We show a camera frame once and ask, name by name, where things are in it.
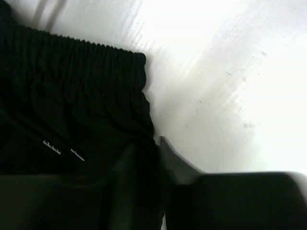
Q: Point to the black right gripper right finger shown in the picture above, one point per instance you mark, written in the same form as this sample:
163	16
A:
197	200

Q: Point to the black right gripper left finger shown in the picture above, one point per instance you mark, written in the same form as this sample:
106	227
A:
125	198

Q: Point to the black trousers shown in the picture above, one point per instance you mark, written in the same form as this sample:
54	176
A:
67	105

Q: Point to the white metal clothes rack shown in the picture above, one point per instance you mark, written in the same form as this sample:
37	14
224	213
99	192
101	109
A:
58	7

